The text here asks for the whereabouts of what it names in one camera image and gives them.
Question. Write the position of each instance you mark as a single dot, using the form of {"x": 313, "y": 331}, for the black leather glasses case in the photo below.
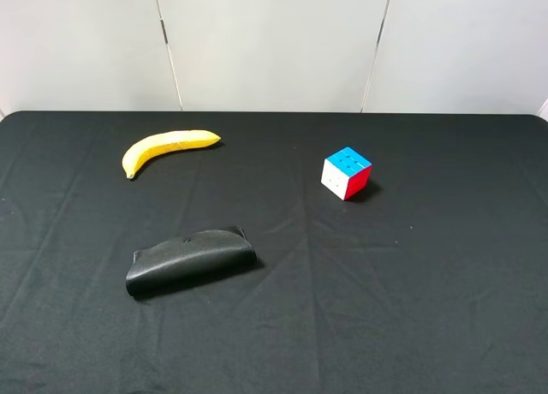
{"x": 187, "y": 261}

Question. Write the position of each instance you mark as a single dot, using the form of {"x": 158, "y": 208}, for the colourful puzzle cube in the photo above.
{"x": 345, "y": 173}

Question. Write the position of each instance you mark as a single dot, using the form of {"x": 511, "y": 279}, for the yellow banana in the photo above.
{"x": 159, "y": 144}

